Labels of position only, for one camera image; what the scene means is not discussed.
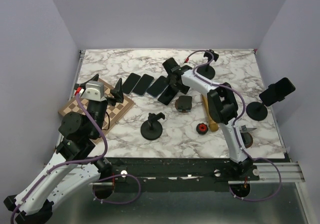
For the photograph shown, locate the black phone silver edge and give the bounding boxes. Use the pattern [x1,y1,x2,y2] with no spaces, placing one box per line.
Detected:
[157,85,179,106]

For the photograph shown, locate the dark phone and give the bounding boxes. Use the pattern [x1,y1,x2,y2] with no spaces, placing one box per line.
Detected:
[146,76,168,98]

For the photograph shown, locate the black phone teal edge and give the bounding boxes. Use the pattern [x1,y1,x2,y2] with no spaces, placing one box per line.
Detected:
[132,74,154,96]

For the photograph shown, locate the black round-base clamp stand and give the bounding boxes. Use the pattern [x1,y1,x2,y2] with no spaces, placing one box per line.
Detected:
[196,49,220,80]

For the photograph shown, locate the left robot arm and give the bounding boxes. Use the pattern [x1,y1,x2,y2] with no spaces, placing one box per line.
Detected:
[3,75,124,224]

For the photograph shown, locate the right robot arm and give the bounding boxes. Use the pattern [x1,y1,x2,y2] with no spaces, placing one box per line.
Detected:
[162,57,253,180]

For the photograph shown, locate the dark round stand centre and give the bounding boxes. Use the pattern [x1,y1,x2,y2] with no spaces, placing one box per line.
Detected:
[175,95,193,113]

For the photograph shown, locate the wooden disc phone stand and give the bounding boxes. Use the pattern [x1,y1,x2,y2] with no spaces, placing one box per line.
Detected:
[238,125,257,148]

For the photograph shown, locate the wooden chessboard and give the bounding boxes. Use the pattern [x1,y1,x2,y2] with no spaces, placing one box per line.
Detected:
[58,78,134,145]

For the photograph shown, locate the black red round cap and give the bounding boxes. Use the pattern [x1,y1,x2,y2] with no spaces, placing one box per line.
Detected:
[196,123,209,135]

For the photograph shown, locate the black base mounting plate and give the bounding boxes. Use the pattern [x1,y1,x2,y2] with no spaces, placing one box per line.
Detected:
[98,157,260,193]

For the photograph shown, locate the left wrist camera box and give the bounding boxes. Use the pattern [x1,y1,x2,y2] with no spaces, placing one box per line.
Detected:
[74,80,106,102]

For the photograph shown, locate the aluminium frame rail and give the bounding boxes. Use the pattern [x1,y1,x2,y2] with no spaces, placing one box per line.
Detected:
[29,49,307,224]

